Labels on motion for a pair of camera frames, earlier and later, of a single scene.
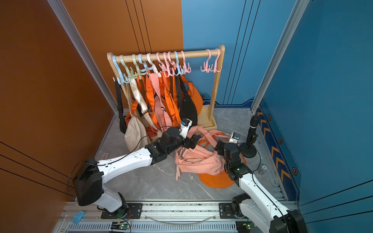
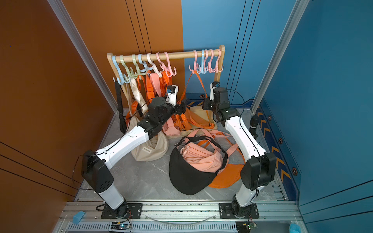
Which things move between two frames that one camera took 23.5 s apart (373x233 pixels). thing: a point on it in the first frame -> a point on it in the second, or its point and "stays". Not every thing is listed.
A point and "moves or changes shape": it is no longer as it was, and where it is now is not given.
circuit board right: [244, 226] stays
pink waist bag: [200, 159] stays
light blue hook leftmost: [123, 81] stays
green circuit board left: [118, 225] stays
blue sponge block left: [77, 218] stays
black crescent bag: [187, 108] -> [189, 178]
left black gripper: [188, 144] -> [181, 108]
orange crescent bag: [194, 93] moves or changes shape
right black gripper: [220, 143] -> [206, 106]
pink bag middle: [163, 117] stays
